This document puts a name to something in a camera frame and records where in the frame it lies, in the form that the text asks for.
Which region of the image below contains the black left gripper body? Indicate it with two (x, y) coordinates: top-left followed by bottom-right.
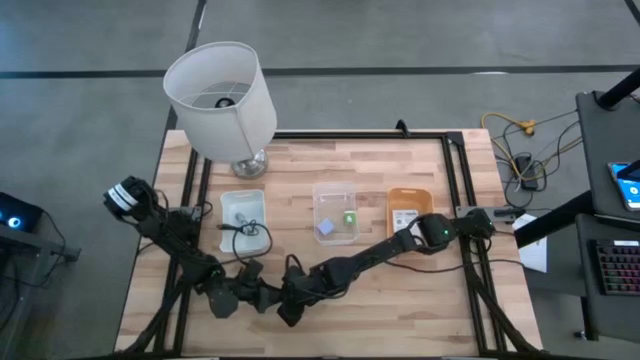
(234, 278), (267, 305)

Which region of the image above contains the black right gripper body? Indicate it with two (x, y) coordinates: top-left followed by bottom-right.
(287, 267), (326, 302)

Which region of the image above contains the black usb cable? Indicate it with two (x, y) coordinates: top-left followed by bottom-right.
(217, 222), (261, 238)

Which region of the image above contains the white box green edge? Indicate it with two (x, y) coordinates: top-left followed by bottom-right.
(391, 208), (422, 236)

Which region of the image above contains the white plastic bin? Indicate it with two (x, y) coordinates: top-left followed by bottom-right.
(219, 189), (268, 254)

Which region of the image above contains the clear plastic bin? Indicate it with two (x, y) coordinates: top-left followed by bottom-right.
(312, 181), (361, 246)

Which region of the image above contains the orange plastic bin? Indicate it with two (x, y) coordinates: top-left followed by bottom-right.
(386, 187), (435, 240)

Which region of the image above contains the white shade table lamp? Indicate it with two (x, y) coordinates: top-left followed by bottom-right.
(162, 40), (278, 180)

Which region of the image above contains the black side cart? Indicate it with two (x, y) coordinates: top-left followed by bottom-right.
(0, 227), (81, 360)

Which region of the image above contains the white paper sheet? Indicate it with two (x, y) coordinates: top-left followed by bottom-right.
(512, 213), (549, 274)

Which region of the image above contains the black power adapter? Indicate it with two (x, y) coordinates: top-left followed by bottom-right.
(514, 154), (540, 191)

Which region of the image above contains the black computer with blue light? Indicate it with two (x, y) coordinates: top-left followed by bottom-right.
(0, 192), (44, 234)

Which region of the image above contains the black diagonal pole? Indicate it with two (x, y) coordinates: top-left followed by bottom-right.
(597, 67), (640, 109)
(514, 189), (596, 249)

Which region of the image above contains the black desk panel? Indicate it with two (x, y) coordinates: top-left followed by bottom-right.
(574, 213), (640, 346)
(574, 89), (640, 221)

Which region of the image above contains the black backlit keyboard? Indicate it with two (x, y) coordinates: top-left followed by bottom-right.
(594, 239), (640, 296)

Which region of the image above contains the smartphone with blue screen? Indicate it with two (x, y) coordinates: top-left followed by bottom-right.
(607, 160), (640, 211)

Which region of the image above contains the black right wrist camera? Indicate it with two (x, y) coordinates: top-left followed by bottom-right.
(284, 264), (307, 286)

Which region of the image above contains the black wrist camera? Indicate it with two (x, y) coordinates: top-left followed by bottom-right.
(284, 264), (307, 286)
(242, 258), (265, 281)

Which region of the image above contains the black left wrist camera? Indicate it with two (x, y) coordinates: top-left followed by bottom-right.
(242, 258), (265, 281)

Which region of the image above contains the black left wrist camera cable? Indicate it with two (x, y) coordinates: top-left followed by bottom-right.
(219, 221), (274, 267)

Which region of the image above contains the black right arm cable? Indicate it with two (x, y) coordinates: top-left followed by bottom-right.
(384, 257), (524, 275)

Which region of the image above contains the black aluminium table frame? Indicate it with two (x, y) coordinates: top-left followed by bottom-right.
(117, 129), (546, 360)

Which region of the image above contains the black floor cable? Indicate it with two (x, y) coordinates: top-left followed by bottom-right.
(492, 119), (584, 211)

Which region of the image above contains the yellow floor cable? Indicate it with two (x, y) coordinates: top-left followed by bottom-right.
(480, 112), (584, 184)

